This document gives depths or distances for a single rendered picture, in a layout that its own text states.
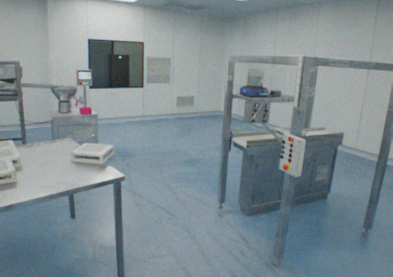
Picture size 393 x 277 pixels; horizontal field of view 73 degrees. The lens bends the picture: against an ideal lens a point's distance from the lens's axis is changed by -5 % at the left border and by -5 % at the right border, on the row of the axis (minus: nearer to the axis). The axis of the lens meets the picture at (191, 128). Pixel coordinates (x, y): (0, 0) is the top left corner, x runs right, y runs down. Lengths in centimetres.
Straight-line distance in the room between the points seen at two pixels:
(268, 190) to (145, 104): 511
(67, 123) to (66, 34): 319
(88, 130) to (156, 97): 366
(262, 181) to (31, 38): 564
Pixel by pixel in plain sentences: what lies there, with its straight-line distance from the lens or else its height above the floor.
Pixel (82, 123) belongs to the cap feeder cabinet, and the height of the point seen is 63.
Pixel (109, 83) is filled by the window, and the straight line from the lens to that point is 722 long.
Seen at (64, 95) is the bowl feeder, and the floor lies 103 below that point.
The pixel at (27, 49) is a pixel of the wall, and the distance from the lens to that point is 697.
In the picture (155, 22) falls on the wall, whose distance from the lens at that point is 763.
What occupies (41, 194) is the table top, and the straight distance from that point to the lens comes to 174.
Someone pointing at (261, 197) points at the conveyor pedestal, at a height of 20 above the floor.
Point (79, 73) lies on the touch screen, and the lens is 458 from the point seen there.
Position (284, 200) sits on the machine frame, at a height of 58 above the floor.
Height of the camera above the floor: 155
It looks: 13 degrees down
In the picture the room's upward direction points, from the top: 2 degrees clockwise
